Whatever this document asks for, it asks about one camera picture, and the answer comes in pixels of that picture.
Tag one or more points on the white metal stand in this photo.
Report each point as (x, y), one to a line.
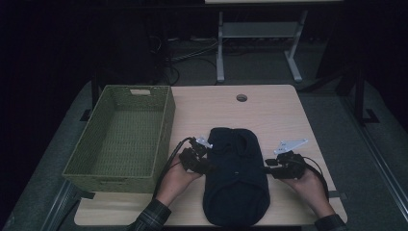
(260, 29)

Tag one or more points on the green woven basket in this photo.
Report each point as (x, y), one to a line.
(128, 138)

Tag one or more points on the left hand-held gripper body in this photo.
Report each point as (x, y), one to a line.
(192, 157)

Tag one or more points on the person's left hand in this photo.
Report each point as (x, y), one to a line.
(174, 186)

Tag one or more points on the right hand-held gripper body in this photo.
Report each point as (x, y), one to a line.
(288, 166)

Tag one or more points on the dark navy printed garment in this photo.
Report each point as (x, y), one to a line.
(237, 179)

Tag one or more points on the person's right hand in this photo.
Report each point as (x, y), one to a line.
(309, 189)

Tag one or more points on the grey tape strip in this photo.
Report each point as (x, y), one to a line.
(338, 194)

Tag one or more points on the black metal stand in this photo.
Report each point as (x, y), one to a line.
(359, 96)

